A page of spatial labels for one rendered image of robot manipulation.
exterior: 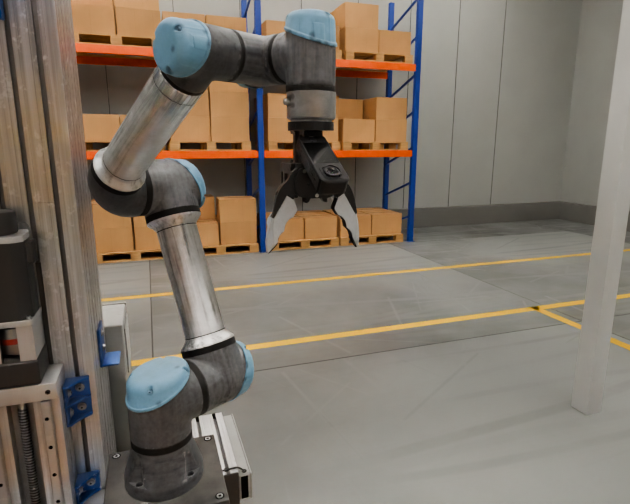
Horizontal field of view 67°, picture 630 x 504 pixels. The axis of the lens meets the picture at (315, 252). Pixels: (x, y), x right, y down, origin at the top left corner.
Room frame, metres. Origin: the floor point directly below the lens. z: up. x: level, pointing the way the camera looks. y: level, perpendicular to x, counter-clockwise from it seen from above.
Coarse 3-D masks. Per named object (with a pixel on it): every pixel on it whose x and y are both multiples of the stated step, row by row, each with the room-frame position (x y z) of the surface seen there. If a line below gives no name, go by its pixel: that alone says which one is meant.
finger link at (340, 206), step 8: (336, 200) 0.75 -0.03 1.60; (344, 200) 0.75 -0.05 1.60; (336, 208) 0.75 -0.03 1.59; (344, 208) 0.75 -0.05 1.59; (344, 216) 0.75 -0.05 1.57; (352, 216) 0.75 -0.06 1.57; (344, 224) 0.76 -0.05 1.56; (352, 224) 0.75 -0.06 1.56; (352, 232) 0.75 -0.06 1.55; (352, 240) 0.76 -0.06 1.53
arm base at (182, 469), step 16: (176, 448) 0.80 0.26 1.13; (192, 448) 0.83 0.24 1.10; (128, 464) 0.80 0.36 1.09; (144, 464) 0.78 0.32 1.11; (160, 464) 0.78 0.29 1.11; (176, 464) 0.79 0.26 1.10; (192, 464) 0.82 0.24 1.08; (128, 480) 0.79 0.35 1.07; (144, 480) 0.77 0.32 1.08; (160, 480) 0.77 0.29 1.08; (176, 480) 0.78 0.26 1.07; (192, 480) 0.80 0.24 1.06; (144, 496) 0.76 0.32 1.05; (160, 496) 0.76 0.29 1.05; (176, 496) 0.77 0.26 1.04
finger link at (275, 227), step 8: (288, 200) 0.72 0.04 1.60; (280, 208) 0.72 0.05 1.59; (288, 208) 0.72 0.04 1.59; (296, 208) 0.72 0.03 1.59; (280, 216) 0.72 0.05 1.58; (288, 216) 0.72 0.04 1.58; (272, 224) 0.71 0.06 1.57; (280, 224) 0.72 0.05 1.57; (272, 232) 0.71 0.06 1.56; (280, 232) 0.72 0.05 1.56; (272, 240) 0.71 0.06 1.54; (272, 248) 0.72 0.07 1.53
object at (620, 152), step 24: (624, 0) 2.86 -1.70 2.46; (624, 24) 2.84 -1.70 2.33; (624, 48) 2.82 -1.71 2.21; (624, 72) 2.80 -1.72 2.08; (624, 96) 2.78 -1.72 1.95; (624, 120) 2.77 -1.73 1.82; (624, 144) 2.75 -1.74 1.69; (624, 168) 2.76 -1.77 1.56; (600, 192) 2.85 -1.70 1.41; (624, 192) 2.77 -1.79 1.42; (600, 216) 2.83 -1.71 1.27; (624, 216) 2.78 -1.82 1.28; (600, 240) 2.81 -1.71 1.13; (624, 240) 2.79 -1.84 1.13; (600, 264) 2.79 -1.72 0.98; (600, 288) 2.77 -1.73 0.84; (600, 312) 2.75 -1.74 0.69; (600, 336) 2.76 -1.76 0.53; (600, 360) 2.77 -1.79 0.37; (576, 384) 2.84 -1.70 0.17; (600, 384) 2.78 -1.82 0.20; (576, 408) 2.82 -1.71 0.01; (600, 408) 2.79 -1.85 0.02
